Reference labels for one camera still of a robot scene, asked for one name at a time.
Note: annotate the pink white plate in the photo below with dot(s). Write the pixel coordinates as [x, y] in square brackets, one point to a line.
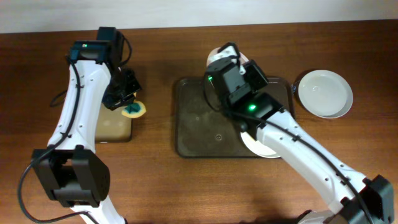
[217, 54]

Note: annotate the black soapy water tray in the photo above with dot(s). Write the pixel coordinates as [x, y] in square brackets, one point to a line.
[112, 126]

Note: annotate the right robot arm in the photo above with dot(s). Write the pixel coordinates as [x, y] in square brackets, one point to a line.
[351, 197]

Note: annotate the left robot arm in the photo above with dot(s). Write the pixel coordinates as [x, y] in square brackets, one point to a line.
[68, 169]

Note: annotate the green yellow sponge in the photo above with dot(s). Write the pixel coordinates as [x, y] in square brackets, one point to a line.
[134, 110]

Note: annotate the cream white plate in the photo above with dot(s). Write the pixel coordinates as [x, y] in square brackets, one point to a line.
[258, 148]

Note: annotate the pale green plate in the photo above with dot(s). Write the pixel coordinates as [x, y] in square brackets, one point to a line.
[325, 94]

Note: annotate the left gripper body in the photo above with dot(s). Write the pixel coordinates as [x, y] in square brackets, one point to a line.
[123, 90]

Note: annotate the brown serving tray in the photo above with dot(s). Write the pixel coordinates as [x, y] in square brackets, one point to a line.
[200, 132]

